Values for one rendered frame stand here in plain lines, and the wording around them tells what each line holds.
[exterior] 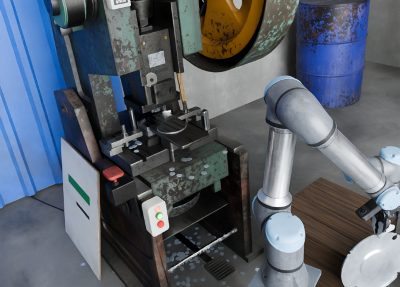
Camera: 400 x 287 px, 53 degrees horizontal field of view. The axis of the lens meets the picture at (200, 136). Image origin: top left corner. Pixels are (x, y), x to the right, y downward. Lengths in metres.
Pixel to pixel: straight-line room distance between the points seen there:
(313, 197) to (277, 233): 0.72
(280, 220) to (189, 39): 0.79
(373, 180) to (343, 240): 0.53
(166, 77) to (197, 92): 1.74
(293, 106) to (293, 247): 0.43
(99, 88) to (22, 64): 0.93
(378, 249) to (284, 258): 0.52
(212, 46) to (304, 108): 0.86
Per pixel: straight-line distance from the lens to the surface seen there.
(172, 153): 1.66
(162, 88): 1.61
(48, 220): 2.68
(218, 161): 1.75
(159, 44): 1.60
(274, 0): 1.52
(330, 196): 1.96
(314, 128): 1.08
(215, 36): 1.87
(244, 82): 3.71
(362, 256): 1.68
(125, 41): 1.48
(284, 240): 1.25
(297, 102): 1.08
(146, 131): 1.73
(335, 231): 1.77
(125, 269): 2.14
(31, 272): 2.37
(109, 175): 1.45
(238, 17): 1.72
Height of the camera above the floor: 1.50
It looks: 28 degrees down
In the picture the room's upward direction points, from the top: 6 degrees counter-clockwise
